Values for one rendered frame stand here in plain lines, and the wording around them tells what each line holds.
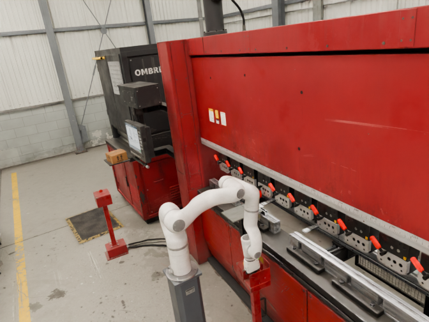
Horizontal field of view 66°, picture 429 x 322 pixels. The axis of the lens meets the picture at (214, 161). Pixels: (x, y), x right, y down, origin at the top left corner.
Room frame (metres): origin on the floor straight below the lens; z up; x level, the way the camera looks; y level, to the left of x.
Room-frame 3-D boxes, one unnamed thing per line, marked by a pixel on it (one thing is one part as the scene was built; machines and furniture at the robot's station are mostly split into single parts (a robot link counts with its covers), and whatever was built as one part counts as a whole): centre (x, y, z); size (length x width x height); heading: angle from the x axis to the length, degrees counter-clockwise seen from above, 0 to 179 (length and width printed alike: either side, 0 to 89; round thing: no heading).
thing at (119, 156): (3.95, 1.22, 1.04); 0.30 x 0.26 x 0.12; 29
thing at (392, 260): (1.27, -0.80, 1.26); 0.15 x 0.09 x 0.17; 26
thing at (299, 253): (1.76, -0.51, 0.89); 0.30 x 0.05 x 0.03; 26
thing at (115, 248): (3.40, 1.30, 0.41); 0.25 x 0.20 x 0.83; 116
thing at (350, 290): (1.40, -0.68, 0.89); 0.30 x 0.05 x 0.03; 26
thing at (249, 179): (2.35, -0.28, 1.26); 0.15 x 0.09 x 0.17; 26
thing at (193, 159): (3.29, -0.03, 1.15); 0.85 x 0.25 x 2.30; 116
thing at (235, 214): (2.27, -0.16, 1.00); 0.26 x 0.18 x 0.01; 116
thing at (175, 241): (1.67, 0.28, 1.30); 0.19 x 0.12 x 0.24; 23
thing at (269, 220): (2.28, -0.32, 0.92); 0.39 x 0.06 x 0.10; 26
